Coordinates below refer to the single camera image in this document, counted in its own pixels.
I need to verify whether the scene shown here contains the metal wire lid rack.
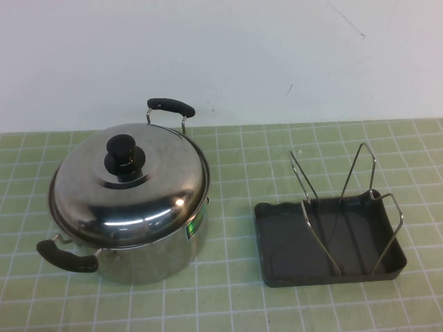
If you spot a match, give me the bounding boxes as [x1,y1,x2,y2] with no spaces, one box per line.
[288,142,405,277]

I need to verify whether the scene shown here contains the green grid table mat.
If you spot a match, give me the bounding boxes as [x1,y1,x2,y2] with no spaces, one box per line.
[0,118,443,332]

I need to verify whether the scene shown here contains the stainless steel pot black handles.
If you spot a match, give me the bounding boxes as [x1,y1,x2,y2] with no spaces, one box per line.
[36,98,211,286]

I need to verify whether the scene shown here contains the stainless steel lid black knob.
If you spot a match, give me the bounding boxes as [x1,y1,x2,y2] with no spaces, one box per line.
[48,121,211,249]

